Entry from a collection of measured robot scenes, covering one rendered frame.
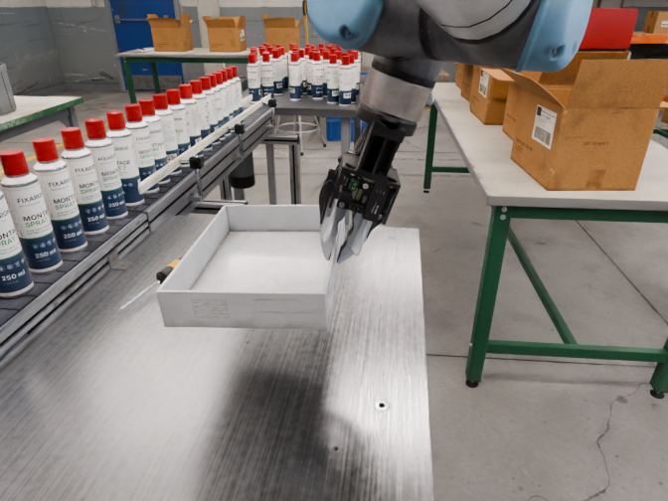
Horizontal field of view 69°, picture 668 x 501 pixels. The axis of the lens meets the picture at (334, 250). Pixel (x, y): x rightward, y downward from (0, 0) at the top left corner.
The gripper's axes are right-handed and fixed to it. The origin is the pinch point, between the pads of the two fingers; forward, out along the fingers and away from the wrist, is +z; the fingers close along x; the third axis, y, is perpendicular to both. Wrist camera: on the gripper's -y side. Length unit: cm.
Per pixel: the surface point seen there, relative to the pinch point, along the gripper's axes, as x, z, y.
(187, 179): -35, 22, -59
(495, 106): 68, -10, -167
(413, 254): 19.0, 10.0, -28.4
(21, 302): -42.8, 24.8, -1.3
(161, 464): -13.2, 20.6, 23.0
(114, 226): -41, 24, -30
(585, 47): 212, -62, -436
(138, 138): -45, 11, -47
